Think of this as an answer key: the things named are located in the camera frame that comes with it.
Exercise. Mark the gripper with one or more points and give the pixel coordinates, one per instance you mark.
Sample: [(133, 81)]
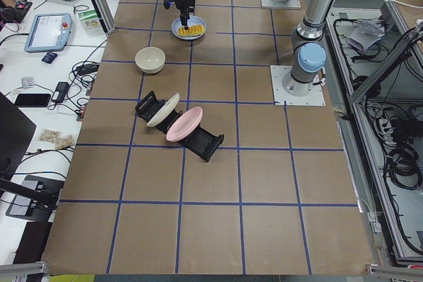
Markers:
[(183, 4)]

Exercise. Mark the blue plate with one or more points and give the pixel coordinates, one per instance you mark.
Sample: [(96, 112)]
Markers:
[(192, 21)]

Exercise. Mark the striped yellow bread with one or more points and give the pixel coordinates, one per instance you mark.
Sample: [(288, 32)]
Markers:
[(191, 31)]

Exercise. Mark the cream plate in rack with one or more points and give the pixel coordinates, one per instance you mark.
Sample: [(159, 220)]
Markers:
[(164, 111)]

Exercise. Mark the pink plate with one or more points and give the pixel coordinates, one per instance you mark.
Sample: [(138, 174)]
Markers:
[(185, 125)]

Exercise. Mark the black plate rack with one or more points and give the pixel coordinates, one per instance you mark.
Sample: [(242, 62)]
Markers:
[(200, 141)]

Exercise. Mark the cream bowl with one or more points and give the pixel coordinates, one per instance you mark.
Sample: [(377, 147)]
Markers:
[(150, 60)]

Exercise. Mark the green white box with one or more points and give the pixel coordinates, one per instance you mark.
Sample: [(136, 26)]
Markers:
[(89, 19)]

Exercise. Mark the black power adapter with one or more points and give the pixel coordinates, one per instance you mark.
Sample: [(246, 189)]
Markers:
[(60, 92)]

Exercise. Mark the bag of wooden pieces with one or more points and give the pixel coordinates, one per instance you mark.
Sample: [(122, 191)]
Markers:
[(64, 142), (48, 135)]

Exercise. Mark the black smartphone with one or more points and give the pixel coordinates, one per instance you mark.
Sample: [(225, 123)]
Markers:
[(32, 100)]

